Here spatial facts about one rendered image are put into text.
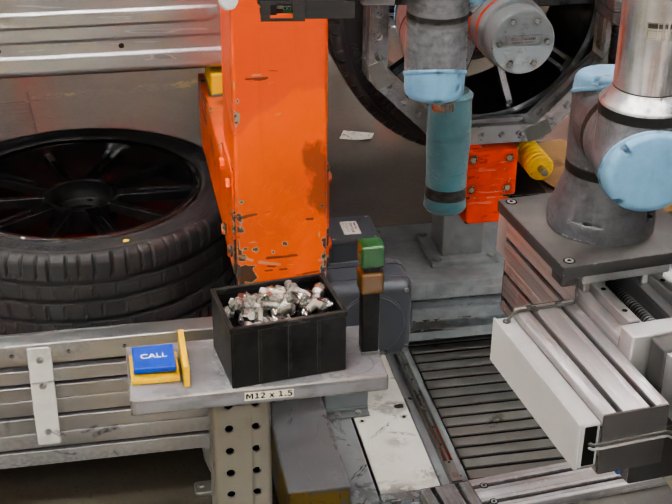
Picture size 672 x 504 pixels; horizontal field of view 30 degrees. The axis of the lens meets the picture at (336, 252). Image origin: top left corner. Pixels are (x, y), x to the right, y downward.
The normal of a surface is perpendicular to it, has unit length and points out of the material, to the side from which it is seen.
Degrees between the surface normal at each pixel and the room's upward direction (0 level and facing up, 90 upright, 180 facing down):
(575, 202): 72
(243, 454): 90
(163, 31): 90
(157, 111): 0
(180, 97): 0
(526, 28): 90
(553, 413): 90
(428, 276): 0
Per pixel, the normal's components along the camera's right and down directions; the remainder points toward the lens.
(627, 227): 0.31, 0.16
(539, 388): -0.96, 0.13
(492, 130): 0.19, 0.46
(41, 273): -0.04, 0.47
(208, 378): 0.01, -0.88
